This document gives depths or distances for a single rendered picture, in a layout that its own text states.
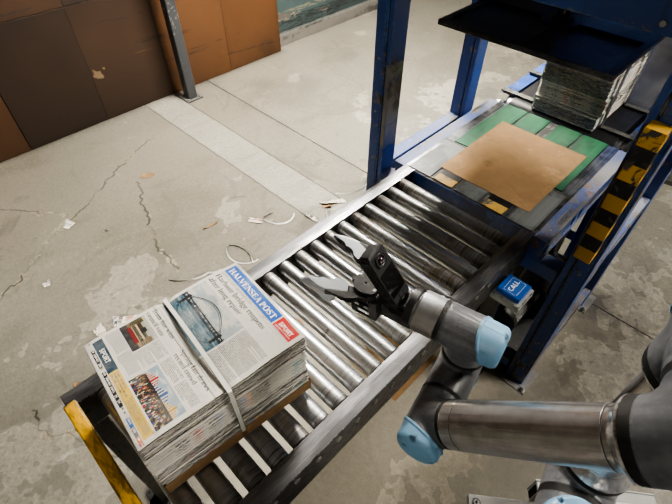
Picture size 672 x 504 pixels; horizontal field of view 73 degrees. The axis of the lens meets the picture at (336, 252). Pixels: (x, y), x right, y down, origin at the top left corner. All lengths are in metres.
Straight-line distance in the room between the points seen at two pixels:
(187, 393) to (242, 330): 0.17
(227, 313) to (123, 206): 2.14
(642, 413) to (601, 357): 1.88
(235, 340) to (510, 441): 0.57
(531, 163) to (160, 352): 1.50
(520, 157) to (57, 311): 2.27
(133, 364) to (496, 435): 0.70
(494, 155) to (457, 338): 1.28
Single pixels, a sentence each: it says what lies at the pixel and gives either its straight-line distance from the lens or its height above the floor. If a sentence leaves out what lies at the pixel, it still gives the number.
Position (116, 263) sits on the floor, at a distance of 2.76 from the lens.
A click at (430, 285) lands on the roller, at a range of 1.39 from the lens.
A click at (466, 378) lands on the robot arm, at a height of 1.15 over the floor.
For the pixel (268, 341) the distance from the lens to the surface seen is 0.98.
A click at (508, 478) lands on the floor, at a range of 2.05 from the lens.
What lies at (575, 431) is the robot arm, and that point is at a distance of 0.62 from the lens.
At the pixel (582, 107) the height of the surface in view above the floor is 0.88.
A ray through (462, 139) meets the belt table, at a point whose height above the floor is 0.80.
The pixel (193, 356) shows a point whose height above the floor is 1.03.
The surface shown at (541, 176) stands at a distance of 1.90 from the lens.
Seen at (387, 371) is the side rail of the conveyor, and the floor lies 0.80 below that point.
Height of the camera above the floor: 1.86
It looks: 47 degrees down
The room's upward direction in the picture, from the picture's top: straight up
